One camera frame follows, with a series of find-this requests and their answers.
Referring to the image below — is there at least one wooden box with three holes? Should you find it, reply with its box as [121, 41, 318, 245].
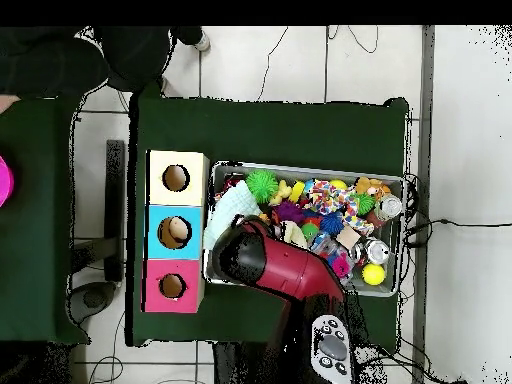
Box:
[141, 149, 212, 314]

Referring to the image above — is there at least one cream knitted cloth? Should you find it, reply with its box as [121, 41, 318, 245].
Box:
[279, 220, 310, 250]

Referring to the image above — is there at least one shallow silver mesh bin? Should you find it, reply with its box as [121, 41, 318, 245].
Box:
[202, 160, 406, 298]

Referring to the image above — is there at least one yellow ball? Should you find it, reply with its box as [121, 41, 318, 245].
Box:
[361, 262, 388, 288]

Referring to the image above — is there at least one colourful dotted cloth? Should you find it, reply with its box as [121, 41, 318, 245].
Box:
[307, 178, 376, 237]

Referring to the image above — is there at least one pink round object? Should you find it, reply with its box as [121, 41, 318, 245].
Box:
[0, 154, 16, 209]

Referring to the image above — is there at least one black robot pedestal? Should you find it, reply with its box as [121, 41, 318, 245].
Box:
[212, 340, 314, 384]

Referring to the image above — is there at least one silver drink can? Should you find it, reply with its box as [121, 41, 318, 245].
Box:
[364, 237, 391, 266]

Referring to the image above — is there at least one dark green cloth side table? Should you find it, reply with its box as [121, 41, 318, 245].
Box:
[0, 94, 92, 346]

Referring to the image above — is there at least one dark green table cloth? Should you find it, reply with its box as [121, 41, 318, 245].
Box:
[125, 81, 412, 348]

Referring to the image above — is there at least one green spiky rubber ball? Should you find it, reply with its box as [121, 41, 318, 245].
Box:
[244, 169, 280, 206]

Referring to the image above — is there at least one black power cable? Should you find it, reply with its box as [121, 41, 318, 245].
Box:
[404, 217, 512, 238]

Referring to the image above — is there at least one person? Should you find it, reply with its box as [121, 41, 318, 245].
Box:
[0, 25, 212, 118]

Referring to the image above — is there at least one thin black floor cable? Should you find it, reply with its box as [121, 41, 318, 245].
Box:
[256, 25, 290, 103]

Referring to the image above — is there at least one person's hand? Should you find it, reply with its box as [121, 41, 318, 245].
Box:
[0, 94, 22, 116]

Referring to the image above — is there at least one brown plush toy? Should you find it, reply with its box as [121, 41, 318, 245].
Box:
[354, 176, 392, 198]

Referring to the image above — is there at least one purple knobbly ball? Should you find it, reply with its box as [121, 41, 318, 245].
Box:
[273, 200, 306, 226]

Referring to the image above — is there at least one mint green knitted cloth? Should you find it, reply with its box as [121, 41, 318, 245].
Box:
[202, 179, 264, 252]

